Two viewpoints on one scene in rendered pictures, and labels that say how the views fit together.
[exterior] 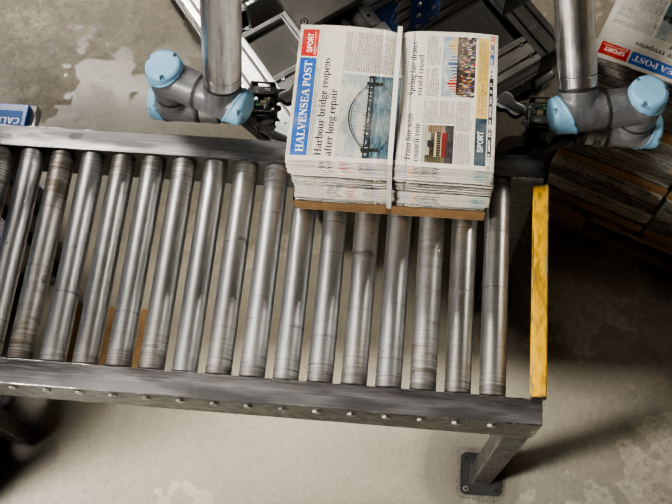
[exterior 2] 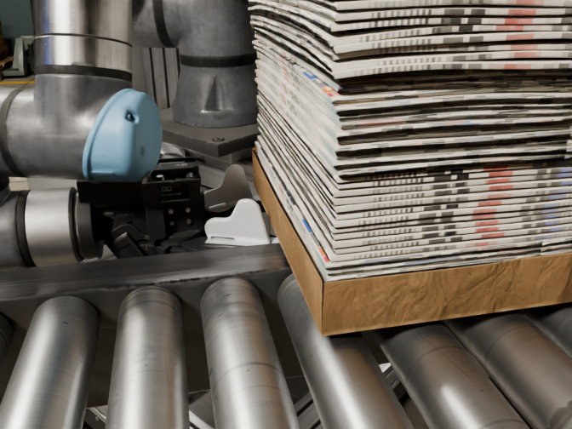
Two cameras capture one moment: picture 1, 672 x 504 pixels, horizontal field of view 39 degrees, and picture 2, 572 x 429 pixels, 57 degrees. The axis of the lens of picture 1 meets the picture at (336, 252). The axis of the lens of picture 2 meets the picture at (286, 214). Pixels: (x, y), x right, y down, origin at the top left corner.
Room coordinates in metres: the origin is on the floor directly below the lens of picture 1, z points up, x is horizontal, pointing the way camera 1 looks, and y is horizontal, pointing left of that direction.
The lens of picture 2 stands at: (0.53, 0.21, 1.03)
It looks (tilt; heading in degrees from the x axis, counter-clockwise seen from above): 25 degrees down; 337
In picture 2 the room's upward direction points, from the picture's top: straight up
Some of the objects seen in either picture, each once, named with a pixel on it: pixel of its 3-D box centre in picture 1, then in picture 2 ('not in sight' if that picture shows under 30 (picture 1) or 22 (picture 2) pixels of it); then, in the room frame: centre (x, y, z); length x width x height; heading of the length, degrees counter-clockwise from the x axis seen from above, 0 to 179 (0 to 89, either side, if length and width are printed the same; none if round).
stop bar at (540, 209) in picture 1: (540, 287); not in sight; (0.55, -0.38, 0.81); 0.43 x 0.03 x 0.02; 169
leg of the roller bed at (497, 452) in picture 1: (496, 452); not in sight; (0.32, -0.31, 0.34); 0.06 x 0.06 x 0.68; 79
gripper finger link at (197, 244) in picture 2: (275, 127); (205, 244); (0.98, 0.10, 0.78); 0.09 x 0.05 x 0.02; 52
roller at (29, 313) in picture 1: (42, 253); not in sight; (0.75, 0.59, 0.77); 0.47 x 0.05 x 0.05; 169
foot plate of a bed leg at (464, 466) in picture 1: (481, 474); not in sight; (0.32, -0.31, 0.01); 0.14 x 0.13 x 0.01; 169
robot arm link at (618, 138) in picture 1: (632, 128); not in sight; (0.87, -0.63, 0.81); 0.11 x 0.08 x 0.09; 79
